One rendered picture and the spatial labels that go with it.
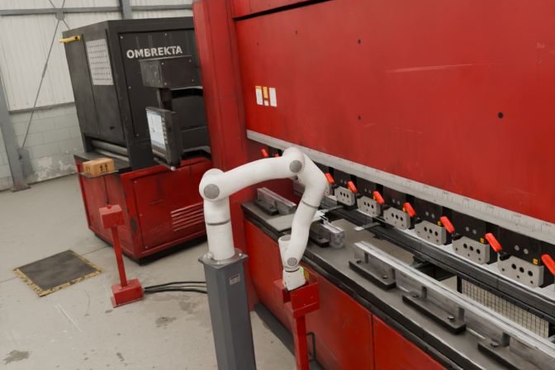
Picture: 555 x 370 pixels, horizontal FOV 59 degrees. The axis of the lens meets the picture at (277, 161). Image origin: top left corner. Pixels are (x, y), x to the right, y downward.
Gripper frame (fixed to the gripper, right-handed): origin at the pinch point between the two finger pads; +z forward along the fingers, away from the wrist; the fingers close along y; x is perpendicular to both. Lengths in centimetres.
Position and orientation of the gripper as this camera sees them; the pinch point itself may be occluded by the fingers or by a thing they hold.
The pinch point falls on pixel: (296, 295)
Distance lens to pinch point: 252.6
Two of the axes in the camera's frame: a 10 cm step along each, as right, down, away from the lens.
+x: 4.6, 1.7, -8.7
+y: -8.7, 2.7, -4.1
